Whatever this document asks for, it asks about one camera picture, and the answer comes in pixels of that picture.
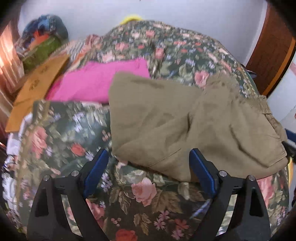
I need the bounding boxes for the olive green pants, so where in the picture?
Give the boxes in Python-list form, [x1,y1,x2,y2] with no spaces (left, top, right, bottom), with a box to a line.
[109,72,288,182]

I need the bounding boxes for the floral dark green quilt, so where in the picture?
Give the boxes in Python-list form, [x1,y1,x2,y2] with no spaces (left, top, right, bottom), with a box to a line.
[1,21,288,240]

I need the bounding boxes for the wooden lap desk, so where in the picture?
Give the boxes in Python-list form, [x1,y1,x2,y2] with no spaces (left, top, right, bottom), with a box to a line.
[5,54,70,133]

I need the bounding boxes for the pink folded garment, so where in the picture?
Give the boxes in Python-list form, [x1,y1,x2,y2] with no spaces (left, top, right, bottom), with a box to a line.
[45,59,149,103]

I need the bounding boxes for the orange pink curtain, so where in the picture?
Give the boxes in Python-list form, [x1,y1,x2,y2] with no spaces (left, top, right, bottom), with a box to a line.
[1,22,24,121]

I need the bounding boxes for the green storage box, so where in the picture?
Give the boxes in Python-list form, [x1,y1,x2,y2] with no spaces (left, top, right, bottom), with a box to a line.
[22,36,62,74]

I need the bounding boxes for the striped bed sheet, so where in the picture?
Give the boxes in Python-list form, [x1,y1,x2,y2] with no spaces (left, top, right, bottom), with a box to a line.
[53,34,103,70]

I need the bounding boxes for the brown wooden door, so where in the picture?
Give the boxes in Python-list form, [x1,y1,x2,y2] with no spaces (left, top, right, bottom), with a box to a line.
[246,4,295,96]

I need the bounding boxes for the blue clothes pile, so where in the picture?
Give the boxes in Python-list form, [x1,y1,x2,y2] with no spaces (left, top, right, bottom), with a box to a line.
[21,14,69,42]

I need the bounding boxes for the yellow bed footboard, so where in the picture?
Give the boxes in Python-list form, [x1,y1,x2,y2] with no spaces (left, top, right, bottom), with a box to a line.
[120,15,143,25]

